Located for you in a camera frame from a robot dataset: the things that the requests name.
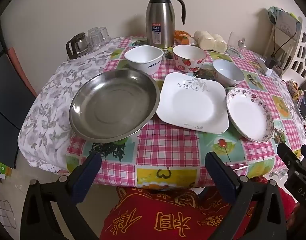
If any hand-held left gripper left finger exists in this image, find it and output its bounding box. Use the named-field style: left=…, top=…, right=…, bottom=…
left=20, top=151, right=103, bottom=240

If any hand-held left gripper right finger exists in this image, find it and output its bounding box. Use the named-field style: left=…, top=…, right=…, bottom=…
left=205, top=151, right=288, bottom=240

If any pink floral round plate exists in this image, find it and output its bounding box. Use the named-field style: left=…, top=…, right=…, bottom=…
left=226, top=87, right=274, bottom=143

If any round stainless steel plate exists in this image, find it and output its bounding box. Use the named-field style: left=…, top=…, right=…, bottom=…
left=69, top=69, right=160, bottom=143

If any white square plate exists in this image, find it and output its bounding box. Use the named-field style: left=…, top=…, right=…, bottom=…
left=155, top=72, right=229, bottom=134

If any strawberry print bowl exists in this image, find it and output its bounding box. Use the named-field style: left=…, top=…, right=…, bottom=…
left=172, top=44, right=206, bottom=73

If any smartphone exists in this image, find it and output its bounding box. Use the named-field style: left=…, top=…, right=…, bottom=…
left=298, top=90, right=306, bottom=120

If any pink checkered tablecloth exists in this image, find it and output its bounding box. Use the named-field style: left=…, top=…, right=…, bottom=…
left=65, top=35, right=306, bottom=189

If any colourful candy packet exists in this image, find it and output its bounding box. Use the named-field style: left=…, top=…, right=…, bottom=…
left=288, top=80, right=304, bottom=98

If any red cushion with gold characters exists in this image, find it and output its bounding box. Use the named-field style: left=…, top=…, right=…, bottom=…
left=100, top=186, right=301, bottom=240

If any grey floral cloth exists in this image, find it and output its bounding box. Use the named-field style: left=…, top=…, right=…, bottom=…
left=18, top=40, right=123, bottom=173

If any green printed paper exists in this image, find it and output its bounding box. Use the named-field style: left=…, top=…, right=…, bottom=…
left=0, top=159, right=13, bottom=181

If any white lattice chair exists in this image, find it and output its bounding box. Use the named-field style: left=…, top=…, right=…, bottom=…
left=264, top=7, right=306, bottom=80

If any pale blue round bowl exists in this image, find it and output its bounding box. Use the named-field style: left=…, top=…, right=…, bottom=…
left=212, top=59, right=244, bottom=87

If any white square bowl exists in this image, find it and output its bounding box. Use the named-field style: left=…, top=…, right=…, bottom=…
left=124, top=45, right=164, bottom=76

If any clear glass mug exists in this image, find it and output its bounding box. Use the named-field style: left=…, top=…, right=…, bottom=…
left=226, top=32, right=247, bottom=55

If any clear drinking glass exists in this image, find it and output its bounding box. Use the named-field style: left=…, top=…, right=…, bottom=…
left=90, top=34, right=105, bottom=53
left=87, top=27, right=100, bottom=40
left=98, top=26, right=112, bottom=44

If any bag of steamed buns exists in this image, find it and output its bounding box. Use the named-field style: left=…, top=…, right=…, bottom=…
left=194, top=30, right=228, bottom=53

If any grey green cloth bag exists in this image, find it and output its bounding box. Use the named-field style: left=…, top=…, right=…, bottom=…
left=268, top=6, right=303, bottom=40

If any orange snack packet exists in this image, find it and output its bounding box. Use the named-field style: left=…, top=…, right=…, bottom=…
left=174, top=30, right=196, bottom=46

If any stainless steel thermos jug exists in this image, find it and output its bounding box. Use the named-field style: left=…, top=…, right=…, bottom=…
left=145, top=0, right=186, bottom=48

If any black cable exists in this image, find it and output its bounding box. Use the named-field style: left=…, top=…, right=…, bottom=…
left=271, top=9, right=303, bottom=60

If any glass carafe with dark handle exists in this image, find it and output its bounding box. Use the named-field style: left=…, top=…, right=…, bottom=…
left=65, top=32, right=91, bottom=60

